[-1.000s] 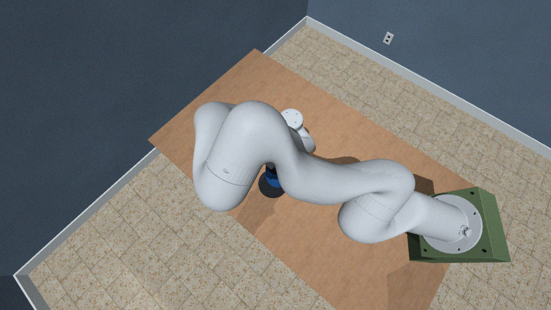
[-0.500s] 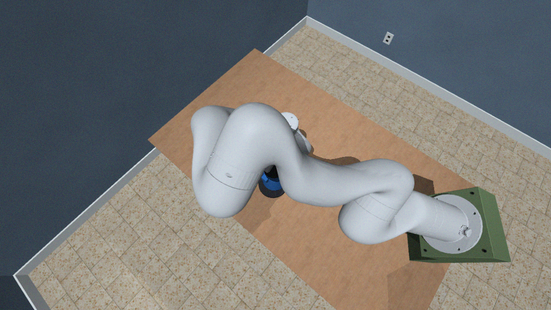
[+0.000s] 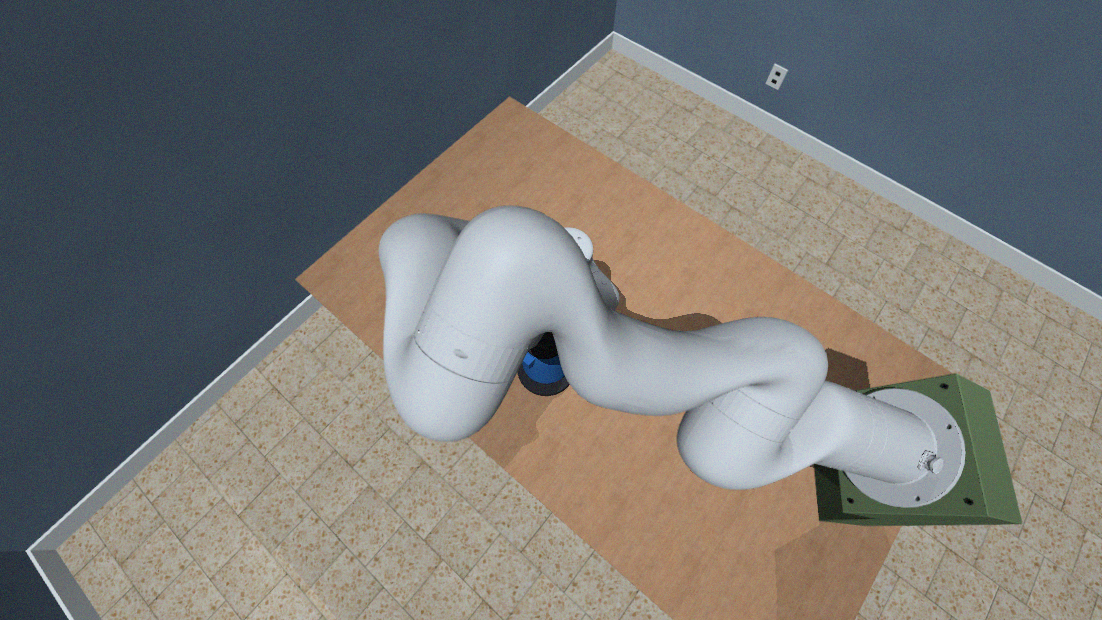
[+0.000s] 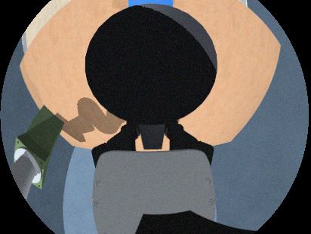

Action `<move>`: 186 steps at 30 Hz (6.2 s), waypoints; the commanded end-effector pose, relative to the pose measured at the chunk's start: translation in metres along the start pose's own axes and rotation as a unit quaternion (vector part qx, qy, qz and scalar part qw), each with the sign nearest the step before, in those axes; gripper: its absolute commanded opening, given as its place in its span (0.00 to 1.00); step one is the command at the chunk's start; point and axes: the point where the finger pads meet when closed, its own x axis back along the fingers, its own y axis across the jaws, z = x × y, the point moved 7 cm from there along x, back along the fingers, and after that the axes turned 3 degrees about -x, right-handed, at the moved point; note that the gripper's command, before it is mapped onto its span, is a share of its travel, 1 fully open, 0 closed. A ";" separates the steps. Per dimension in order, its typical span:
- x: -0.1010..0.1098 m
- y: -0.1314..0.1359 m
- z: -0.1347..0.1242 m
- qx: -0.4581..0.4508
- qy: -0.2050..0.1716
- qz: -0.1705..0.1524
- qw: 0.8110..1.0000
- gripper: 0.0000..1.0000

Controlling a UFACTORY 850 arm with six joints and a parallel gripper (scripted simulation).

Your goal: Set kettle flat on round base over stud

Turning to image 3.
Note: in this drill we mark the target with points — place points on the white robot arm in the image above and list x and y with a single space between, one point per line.
514 273

